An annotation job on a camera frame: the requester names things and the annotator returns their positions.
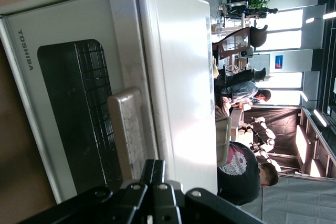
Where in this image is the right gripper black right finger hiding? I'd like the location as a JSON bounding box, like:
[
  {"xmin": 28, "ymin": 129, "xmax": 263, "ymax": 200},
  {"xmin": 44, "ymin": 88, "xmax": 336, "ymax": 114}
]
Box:
[{"xmin": 148, "ymin": 159, "xmax": 264, "ymax": 224}]

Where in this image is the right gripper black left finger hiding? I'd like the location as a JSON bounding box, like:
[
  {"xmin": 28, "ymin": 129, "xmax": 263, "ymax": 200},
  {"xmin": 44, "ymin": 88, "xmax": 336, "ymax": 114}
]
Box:
[{"xmin": 18, "ymin": 158, "xmax": 156, "ymax": 224}]

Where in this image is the white Toshiba toaster oven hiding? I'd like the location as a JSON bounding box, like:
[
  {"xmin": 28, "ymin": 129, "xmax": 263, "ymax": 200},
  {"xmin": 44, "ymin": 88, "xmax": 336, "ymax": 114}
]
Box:
[{"xmin": 0, "ymin": 0, "xmax": 160, "ymax": 205}]

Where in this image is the white Toshiba toaster oven body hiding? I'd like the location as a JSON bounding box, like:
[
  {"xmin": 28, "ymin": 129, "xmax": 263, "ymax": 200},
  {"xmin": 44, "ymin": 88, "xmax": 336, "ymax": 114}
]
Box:
[{"xmin": 130, "ymin": 0, "xmax": 219, "ymax": 196}]

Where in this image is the person in black printed shirt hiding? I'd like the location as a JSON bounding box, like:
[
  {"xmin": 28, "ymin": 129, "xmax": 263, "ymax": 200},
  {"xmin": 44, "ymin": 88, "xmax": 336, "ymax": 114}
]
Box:
[{"xmin": 217, "ymin": 141, "xmax": 280, "ymax": 207}]

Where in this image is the beige chair back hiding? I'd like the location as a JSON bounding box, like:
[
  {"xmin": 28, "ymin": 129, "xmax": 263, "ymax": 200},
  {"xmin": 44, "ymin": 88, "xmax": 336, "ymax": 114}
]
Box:
[{"xmin": 215, "ymin": 115, "xmax": 233, "ymax": 167}]

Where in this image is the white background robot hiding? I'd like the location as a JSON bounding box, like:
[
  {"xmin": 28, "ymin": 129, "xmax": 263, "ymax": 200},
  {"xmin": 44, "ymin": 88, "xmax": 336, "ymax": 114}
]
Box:
[{"xmin": 246, "ymin": 115, "xmax": 277, "ymax": 158}]

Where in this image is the white fabric sheet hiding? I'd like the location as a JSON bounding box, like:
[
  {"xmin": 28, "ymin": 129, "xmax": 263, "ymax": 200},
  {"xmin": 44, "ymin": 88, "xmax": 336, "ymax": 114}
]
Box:
[{"xmin": 240, "ymin": 176, "xmax": 336, "ymax": 224}]

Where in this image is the person in grey shirt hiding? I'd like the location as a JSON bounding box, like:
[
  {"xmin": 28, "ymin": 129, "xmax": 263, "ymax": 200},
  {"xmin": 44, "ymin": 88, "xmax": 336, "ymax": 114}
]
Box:
[{"xmin": 219, "ymin": 80, "xmax": 272, "ymax": 112}]

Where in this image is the black backdrop curtain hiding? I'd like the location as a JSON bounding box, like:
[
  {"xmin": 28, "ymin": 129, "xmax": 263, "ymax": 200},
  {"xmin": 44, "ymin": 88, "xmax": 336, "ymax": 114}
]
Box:
[{"xmin": 243, "ymin": 106, "xmax": 303, "ymax": 162}]

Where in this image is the black office chair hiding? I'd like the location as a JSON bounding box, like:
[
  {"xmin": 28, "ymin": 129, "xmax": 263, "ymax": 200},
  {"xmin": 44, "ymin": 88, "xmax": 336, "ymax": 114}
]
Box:
[
  {"xmin": 248, "ymin": 24, "xmax": 269, "ymax": 49},
  {"xmin": 250, "ymin": 67, "xmax": 267, "ymax": 81}
]

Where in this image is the brown wooden desk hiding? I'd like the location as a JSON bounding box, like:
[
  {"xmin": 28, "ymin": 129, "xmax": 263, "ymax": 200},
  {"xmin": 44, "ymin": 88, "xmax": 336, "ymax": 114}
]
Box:
[{"xmin": 212, "ymin": 26, "xmax": 252, "ymax": 61}]

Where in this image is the metal wire oven rack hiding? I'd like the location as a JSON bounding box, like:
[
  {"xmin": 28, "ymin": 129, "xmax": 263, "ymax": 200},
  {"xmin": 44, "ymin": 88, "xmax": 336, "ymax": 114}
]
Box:
[{"xmin": 74, "ymin": 40, "xmax": 122, "ymax": 183}]

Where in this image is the white wall board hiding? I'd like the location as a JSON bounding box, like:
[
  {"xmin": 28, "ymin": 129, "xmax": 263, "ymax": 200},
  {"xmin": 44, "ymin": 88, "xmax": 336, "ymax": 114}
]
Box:
[{"xmin": 247, "ymin": 54, "xmax": 271, "ymax": 74}]

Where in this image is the blue wall poster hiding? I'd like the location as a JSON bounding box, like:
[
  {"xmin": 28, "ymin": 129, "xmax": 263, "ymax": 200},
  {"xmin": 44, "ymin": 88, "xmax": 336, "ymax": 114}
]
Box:
[{"xmin": 275, "ymin": 55, "xmax": 286, "ymax": 70}]

